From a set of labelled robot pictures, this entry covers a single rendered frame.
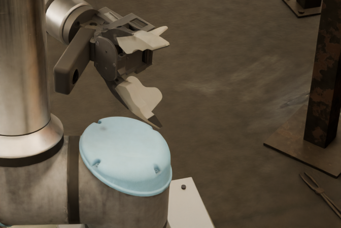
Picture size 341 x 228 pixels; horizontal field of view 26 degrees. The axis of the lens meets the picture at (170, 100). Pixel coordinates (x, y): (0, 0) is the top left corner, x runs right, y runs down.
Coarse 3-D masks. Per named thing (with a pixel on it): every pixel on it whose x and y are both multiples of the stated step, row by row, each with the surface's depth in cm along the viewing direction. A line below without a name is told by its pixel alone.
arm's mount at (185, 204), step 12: (180, 180) 121; (192, 180) 121; (180, 192) 119; (192, 192) 119; (168, 204) 116; (180, 204) 117; (192, 204) 117; (168, 216) 114; (180, 216) 115; (192, 216) 115; (204, 216) 115
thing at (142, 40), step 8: (136, 32) 104; (144, 32) 103; (152, 32) 105; (160, 32) 104; (120, 40) 106; (128, 40) 105; (136, 40) 103; (144, 40) 102; (152, 40) 102; (160, 40) 101; (128, 48) 106; (136, 48) 104; (144, 48) 103; (152, 48) 102; (160, 48) 101
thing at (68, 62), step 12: (84, 36) 111; (72, 48) 108; (84, 48) 109; (60, 60) 106; (72, 60) 106; (84, 60) 110; (60, 72) 104; (72, 72) 106; (60, 84) 106; (72, 84) 106
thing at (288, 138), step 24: (336, 0) 156; (336, 24) 159; (336, 48) 162; (336, 72) 165; (312, 96) 173; (336, 96) 171; (288, 120) 187; (312, 120) 177; (336, 120) 178; (264, 144) 180; (288, 144) 180; (312, 144) 180; (336, 144) 180; (336, 168) 173
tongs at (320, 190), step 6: (300, 174) 171; (306, 174) 171; (306, 180) 170; (312, 180) 170; (312, 186) 168; (318, 186) 168; (318, 192) 166; (324, 198) 165; (330, 204) 163; (336, 210) 162
